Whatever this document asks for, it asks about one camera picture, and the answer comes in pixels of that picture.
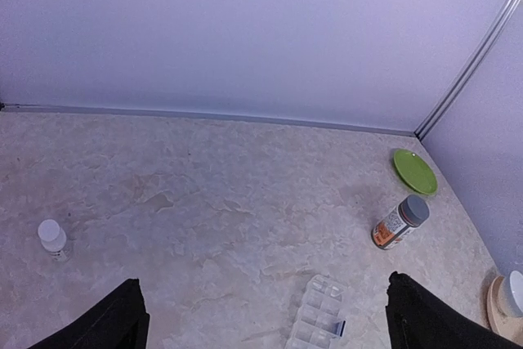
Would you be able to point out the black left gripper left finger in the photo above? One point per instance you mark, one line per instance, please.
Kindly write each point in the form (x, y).
(119, 320)

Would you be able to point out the beige plate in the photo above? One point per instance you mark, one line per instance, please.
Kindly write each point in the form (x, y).
(503, 325)

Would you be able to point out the green plate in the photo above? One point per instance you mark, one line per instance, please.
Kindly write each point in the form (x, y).
(415, 172)

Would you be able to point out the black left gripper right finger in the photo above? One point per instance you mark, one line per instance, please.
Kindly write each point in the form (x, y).
(416, 318)

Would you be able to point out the clear plastic pill organizer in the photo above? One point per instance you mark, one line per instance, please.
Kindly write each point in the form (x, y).
(319, 321)

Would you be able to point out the orange grey-capped pill bottle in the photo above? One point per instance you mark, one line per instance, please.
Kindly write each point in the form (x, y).
(406, 217)

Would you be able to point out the white bowl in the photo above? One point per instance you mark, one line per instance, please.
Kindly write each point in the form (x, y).
(510, 294)

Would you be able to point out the small white-capped pill bottle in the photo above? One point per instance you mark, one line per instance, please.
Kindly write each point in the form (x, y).
(53, 239)

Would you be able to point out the right aluminium frame post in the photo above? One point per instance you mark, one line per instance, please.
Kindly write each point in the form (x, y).
(465, 74)

